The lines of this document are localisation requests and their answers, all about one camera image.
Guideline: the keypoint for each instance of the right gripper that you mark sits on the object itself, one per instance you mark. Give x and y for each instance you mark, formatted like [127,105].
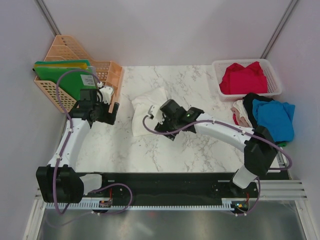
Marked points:
[163,127]

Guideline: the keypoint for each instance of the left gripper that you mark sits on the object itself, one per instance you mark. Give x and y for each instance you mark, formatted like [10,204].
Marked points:
[108,118]

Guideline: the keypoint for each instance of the white t shirt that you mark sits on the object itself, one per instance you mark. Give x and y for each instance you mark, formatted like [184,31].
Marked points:
[141,105]

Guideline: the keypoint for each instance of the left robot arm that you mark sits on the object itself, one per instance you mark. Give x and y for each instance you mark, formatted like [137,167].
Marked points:
[58,181]

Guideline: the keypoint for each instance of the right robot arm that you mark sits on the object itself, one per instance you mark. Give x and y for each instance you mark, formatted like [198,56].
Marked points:
[257,145]

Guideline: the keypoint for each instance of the peach plastic file organizer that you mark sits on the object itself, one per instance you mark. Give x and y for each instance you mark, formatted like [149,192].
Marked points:
[62,85]

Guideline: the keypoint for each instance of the red t shirt on table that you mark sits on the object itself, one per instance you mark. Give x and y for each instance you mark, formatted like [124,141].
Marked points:
[236,119]

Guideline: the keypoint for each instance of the beige pink t shirt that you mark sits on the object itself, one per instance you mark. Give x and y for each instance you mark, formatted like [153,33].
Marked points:
[238,108]

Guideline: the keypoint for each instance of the red t shirt in basket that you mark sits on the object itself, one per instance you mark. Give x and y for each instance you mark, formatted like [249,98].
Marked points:
[239,80]

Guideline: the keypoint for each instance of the black t shirt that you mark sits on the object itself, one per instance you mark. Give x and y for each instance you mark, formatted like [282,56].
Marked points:
[248,105]

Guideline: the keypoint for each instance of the blue t shirt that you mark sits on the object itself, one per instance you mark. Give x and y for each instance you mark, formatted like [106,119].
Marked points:
[277,117]

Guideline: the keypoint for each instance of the white plastic basket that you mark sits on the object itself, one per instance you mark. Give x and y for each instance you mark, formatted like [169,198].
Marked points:
[274,85]

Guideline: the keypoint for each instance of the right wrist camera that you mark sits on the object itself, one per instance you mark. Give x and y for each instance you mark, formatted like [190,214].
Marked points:
[155,112]

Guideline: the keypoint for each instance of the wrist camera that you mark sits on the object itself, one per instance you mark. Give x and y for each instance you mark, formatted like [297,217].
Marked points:
[105,94]
[155,112]

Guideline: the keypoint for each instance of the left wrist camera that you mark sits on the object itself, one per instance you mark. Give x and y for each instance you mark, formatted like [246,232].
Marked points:
[105,94]

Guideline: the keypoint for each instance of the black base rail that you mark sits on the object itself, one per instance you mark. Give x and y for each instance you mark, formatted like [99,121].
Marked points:
[172,188]

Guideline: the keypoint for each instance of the white slotted cable duct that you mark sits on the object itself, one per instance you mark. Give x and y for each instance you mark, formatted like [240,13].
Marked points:
[101,204]

